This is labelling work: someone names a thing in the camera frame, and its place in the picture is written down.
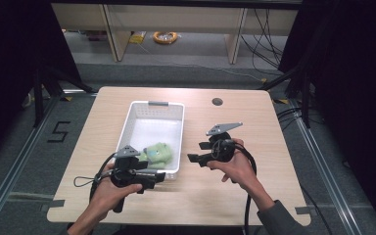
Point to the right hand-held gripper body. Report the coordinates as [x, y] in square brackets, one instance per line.
[222, 150]

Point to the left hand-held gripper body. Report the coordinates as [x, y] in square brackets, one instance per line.
[127, 151]

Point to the green sock with print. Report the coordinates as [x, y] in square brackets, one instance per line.
[160, 151]

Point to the white plastic basket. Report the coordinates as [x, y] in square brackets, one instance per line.
[156, 127]

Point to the person's right hand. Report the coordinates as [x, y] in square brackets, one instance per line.
[240, 171]

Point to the person's left hand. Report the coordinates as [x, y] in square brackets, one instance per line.
[106, 196]

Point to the dark round table grommet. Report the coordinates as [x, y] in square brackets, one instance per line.
[217, 101]

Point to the grey tape strip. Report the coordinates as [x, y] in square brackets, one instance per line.
[57, 203]
[303, 210]

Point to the black metal stand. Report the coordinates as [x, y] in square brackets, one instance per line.
[39, 98]
[306, 98]

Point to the yellow packet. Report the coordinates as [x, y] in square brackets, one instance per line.
[137, 37]

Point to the light wooden shelf unit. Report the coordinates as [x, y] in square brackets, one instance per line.
[117, 29]

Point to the black curtain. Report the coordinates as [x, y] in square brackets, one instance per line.
[9, 65]
[355, 81]

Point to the aluminium floor rail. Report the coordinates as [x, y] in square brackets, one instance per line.
[23, 156]
[319, 156]

